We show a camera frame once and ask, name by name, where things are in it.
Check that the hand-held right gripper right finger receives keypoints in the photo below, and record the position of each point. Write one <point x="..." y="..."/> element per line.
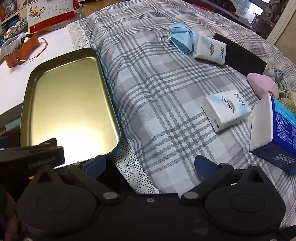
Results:
<point x="204" y="166"/>

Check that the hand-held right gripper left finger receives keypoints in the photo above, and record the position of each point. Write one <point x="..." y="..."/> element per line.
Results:
<point x="97" y="164"/>

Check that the white tissue packet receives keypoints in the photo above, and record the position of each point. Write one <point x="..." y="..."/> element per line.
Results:
<point x="227" y="109"/>
<point x="211" y="49"/>

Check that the pink cloth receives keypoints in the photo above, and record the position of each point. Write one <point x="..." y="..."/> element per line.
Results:
<point x="263" y="84"/>

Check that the blue face mask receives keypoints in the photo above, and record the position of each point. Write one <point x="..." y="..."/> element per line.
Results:
<point x="182" y="36"/>

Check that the blue tissue pack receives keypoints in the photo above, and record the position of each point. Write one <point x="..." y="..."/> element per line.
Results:
<point x="277" y="129"/>

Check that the orange leather desk tray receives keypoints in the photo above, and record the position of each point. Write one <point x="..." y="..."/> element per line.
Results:
<point x="20" y="52"/>

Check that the black flat case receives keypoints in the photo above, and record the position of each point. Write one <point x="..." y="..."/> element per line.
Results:
<point x="242" y="60"/>

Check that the grey elastic band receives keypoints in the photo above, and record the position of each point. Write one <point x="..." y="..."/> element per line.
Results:
<point x="9" y="45"/>

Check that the desk calendar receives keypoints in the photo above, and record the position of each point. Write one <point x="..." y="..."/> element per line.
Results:
<point x="49" y="12"/>

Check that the blue white porcelain vase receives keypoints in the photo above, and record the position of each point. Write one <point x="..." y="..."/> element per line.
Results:
<point x="10" y="7"/>

